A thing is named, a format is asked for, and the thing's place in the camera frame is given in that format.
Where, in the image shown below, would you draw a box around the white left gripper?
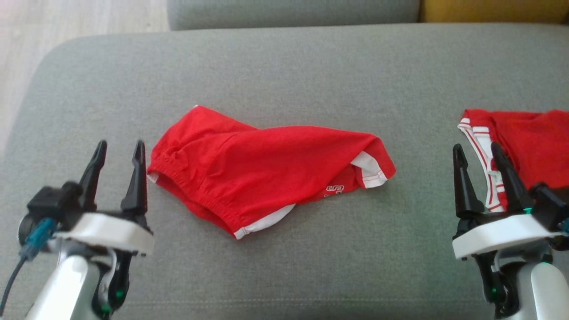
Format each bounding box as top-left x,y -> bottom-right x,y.
54,140 -> 155,319

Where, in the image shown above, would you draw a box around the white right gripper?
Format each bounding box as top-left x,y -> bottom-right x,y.
452,142 -> 561,318

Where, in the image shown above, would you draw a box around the red Bulls basketball jersey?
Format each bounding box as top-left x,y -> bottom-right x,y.
458,109 -> 569,213

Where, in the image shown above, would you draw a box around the red shorts with white stripes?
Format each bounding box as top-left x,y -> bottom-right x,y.
147,105 -> 396,240

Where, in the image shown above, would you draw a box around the yellow cushion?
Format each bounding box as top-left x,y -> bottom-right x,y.
419,0 -> 569,24

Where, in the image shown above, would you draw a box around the grey fabric sofa seat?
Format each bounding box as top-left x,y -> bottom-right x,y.
0,23 -> 569,320

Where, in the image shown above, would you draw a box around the wide grey sofa back cushion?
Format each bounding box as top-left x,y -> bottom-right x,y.
167,0 -> 421,31

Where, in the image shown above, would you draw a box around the black cable with teal plug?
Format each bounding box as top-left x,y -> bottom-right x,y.
0,218 -> 58,317

